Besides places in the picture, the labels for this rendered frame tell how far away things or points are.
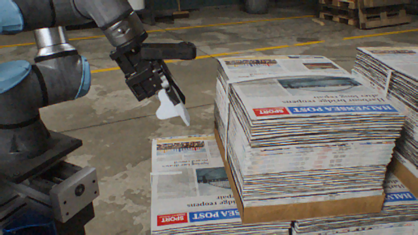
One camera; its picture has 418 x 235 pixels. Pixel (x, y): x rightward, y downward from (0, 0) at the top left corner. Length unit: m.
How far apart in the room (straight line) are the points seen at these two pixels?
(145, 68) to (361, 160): 0.46
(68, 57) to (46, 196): 0.36
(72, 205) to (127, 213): 1.11
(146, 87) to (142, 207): 1.43
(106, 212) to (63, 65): 1.25
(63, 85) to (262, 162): 0.59
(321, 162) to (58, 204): 0.64
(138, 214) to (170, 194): 1.28
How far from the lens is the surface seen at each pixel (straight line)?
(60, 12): 0.81
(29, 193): 1.10
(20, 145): 1.08
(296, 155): 0.70
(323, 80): 0.85
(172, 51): 0.77
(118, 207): 2.18
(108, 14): 0.74
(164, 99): 0.78
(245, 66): 0.90
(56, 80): 1.05
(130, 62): 0.79
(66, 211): 1.04
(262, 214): 0.75
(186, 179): 0.89
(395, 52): 1.12
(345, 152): 0.74
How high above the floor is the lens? 1.33
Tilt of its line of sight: 25 degrees down
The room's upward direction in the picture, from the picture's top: straight up
